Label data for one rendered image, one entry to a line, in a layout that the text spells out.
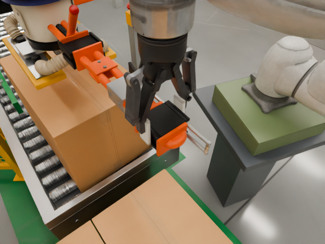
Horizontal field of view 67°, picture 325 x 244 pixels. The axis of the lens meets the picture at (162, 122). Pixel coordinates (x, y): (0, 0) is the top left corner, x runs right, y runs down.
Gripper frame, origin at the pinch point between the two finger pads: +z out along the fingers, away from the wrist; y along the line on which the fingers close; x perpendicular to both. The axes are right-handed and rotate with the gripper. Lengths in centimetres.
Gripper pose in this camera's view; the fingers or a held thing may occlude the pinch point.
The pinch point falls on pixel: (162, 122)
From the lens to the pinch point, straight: 50.7
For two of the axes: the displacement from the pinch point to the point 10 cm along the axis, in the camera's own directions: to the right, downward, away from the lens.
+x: 6.2, 5.8, -5.3
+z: 0.0, 6.8, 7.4
